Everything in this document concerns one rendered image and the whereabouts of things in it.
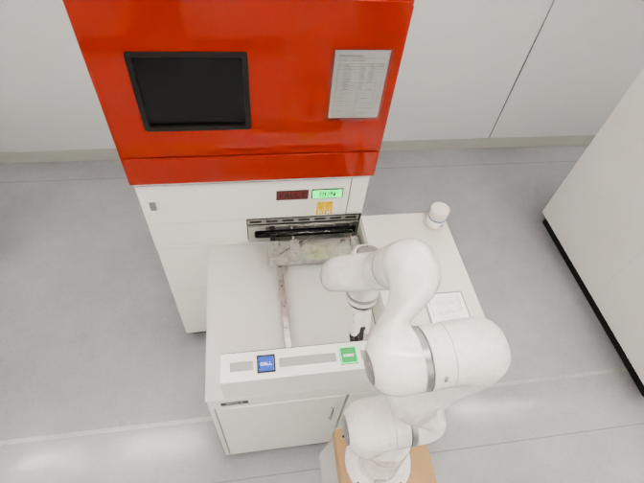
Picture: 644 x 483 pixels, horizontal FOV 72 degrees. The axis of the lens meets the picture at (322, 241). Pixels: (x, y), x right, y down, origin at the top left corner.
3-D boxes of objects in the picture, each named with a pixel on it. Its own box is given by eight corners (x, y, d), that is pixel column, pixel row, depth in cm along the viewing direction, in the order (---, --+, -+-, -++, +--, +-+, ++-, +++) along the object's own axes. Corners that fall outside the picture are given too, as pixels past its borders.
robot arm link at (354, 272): (337, 293, 84) (319, 294, 114) (419, 288, 86) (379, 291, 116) (334, 246, 85) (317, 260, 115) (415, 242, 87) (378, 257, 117)
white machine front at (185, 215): (156, 244, 178) (131, 171, 146) (355, 233, 190) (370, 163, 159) (156, 251, 176) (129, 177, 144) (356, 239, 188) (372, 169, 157)
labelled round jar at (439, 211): (423, 218, 179) (429, 201, 171) (439, 217, 180) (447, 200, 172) (427, 231, 175) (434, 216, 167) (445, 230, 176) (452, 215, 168)
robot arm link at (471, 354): (365, 404, 108) (428, 393, 110) (379, 457, 101) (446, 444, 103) (403, 310, 67) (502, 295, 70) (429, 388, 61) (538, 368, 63)
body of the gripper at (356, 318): (344, 283, 121) (340, 310, 128) (352, 311, 113) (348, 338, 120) (371, 281, 122) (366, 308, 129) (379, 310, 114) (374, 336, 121)
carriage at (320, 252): (266, 250, 177) (266, 245, 174) (356, 244, 182) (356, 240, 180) (268, 266, 172) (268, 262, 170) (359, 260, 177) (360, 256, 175)
